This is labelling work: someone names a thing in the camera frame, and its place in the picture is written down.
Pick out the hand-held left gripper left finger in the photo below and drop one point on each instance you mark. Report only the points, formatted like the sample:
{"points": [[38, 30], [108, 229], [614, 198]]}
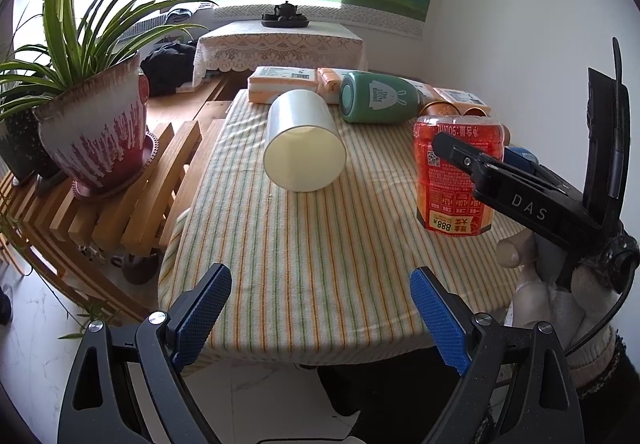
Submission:
{"points": [[200, 319]]}

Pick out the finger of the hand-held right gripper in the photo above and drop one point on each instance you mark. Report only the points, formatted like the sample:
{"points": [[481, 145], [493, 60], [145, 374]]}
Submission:
{"points": [[520, 159], [530, 209]]}

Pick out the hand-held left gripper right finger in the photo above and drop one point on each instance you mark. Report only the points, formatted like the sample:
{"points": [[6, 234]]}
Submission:
{"points": [[440, 324]]}

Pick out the white cup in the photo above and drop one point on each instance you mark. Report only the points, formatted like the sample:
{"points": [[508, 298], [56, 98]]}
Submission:
{"points": [[300, 124]]}

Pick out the person's right forearm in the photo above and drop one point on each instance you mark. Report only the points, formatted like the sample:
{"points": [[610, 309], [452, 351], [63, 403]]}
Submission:
{"points": [[602, 384]]}

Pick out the person's right hand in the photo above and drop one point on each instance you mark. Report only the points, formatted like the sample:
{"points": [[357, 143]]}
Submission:
{"points": [[545, 304]]}

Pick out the gold can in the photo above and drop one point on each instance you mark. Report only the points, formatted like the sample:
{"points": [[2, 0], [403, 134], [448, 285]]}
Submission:
{"points": [[474, 112], [437, 109]]}

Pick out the brown clay pot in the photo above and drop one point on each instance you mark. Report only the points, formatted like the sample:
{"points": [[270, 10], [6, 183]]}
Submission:
{"points": [[140, 269]]}

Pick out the red drink bottle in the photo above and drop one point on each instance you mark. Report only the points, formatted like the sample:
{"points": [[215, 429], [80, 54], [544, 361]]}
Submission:
{"points": [[442, 199]]}

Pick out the wooden slatted plant rack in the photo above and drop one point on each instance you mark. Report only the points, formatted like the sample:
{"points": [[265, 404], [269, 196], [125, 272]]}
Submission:
{"points": [[135, 219]]}

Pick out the striped tablecloth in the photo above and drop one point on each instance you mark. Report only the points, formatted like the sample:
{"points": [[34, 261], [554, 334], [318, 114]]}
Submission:
{"points": [[310, 249]]}

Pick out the green bunny print bottle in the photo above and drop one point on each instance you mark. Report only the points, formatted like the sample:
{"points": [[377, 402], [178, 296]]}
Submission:
{"points": [[380, 96]]}

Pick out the red pot saucer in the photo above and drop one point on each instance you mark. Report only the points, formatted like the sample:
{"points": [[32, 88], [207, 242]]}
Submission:
{"points": [[145, 159]]}

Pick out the spider plant in red-white pot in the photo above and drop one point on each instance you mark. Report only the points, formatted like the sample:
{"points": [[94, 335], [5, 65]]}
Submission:
{"points": [[95, 124]]}

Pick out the large orange tissue pack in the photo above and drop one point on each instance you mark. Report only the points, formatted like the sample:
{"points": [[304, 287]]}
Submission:
{"points": [[280, 81]]}

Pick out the plant in dark pot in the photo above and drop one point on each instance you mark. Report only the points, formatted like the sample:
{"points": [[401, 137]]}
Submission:
{"points": [[20, 139]]}

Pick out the black cloth bundle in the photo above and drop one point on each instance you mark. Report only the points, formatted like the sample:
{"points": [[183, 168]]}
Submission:
{"points": [[167, 66]]}

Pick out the table with lace cloth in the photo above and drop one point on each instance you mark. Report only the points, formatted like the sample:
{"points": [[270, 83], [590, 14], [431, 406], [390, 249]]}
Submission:
{"points": [[280, 46]]}

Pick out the black tea tray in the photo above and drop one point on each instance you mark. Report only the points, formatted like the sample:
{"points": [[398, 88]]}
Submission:
{"points": [[285, 22]]}

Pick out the black teapot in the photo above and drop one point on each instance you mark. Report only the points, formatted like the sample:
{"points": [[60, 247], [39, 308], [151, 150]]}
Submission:
{"points": [[285, 10]]}

